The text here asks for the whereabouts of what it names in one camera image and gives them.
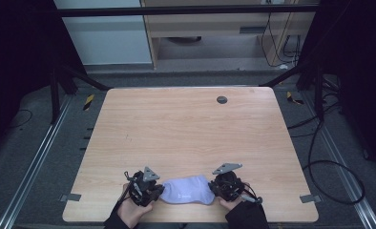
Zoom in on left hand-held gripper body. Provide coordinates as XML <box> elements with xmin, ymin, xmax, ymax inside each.
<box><xmin>123</xmin><ymin>165</ymin><xmax>162</xmax><ymax>208</ymax></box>

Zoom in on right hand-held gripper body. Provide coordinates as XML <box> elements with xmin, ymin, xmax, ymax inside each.
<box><xmin>210</xmin><ymin>162</ymin><xmax>247</xmax><ymax>202</ymax></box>

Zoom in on pale lilac sock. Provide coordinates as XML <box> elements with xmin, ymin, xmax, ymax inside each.
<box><xmin>159</xmin><ymin>174</ymin><xmax>216</xmax><ymax>205</ymax></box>

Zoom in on person's right hand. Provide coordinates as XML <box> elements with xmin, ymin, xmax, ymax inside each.
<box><xmin>217</xmin><ymin>182</ymin><xmax>251</xmax><ymax>212</ymax></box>

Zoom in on person's left hand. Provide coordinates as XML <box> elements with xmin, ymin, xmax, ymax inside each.
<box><xmin>117</xmin><ymin>183</ymin><xmax>156</xmax><ymax>229</ymax></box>

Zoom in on white cabinet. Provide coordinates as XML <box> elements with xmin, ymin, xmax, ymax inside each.
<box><xmin>53</xmin><ymin>0</ymin><xmax>154</xmax><ymax>67</ymax></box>

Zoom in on light wooden desk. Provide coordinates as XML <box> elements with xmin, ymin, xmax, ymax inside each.
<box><xmin>139</xmin><ymin>0</ymin><xmax>319</xmax><ymax>70</ymax></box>

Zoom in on black curtain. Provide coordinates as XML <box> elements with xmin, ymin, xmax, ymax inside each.
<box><xmin>299</xmin><ymin>0</ymin><xmax>376</xmax><ymax>177</ymax></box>
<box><xmin>0</xmin><ymin>0</ymin><xmax>86</xmax><ymax>156</ymax></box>

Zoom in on grey cable plug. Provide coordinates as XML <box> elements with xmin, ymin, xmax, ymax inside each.
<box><xmin>239</xmin><ymin>193</ymin><xmax>263</xmax><ymax>205</ymax></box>

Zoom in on grey metal table bracket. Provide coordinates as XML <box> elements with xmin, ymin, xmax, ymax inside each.
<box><xmin>58</xmin><ymin>193</ymin><xmax>82</xmax><ymax>203</ymax></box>
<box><xmin>299</xmin><ymin>194</ymin><xmax>323</xmax><ymax>204</ymax></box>

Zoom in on yellow-handled tool left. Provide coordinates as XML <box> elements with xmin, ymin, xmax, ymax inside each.
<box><xmin>82</xmin><ymin>94</ymin><xmax>95</xmax><ymax>112</ymax></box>

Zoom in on yellow-handled tool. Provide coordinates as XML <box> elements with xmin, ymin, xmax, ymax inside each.
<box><xmin>82</xmin><ymin>94</ymin><xmax>95</xmax><ymax>112</ymax></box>
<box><xmin>285</xmin><ymin>91</ymin><xmax>305</xmax><ymax>106</ymax></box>

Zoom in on yellow-handled tool right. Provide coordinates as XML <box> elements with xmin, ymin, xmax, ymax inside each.
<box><xmin>285</xmin><ymin>91</ymin><xmax>305</xmax><ymax>106</ymax></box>

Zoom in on metal floor rail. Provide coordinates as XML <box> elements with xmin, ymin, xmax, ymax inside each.
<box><xmin>0</xmin><ymin>94</ymin><xmax>73</xmax><ymax>229</ymax></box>
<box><xmin>300</xmin><ymin>91</ymin><xmax>376</xmax><ymax>229</ymax></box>

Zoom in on black frame strut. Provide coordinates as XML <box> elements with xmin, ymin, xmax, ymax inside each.
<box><xmin>49</xmin><ymin>62</ymin><xmax>112</xmax><ymax>125</ymax></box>
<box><xmin>259</xmin><ymin>62</ymin><xmax>325</xmax><ymax>122</ymax></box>

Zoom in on thin black floor cable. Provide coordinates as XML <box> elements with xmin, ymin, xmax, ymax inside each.
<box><xmin>6</xmin><ymin>108</ymin><xmax>33</xmax><ymax>130</ymax></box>

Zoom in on black cables under desk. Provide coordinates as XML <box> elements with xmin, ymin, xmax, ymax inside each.
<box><xmin>260</xmin><ymin>11</ymin><xmax>303</xmax><ymax>69</ymax></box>

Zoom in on black horizontal frame bar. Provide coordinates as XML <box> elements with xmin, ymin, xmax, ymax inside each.
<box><xmin>55</xmin><ymin>4</ymin><xmax>322</xmax><ymax>18</ymax></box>

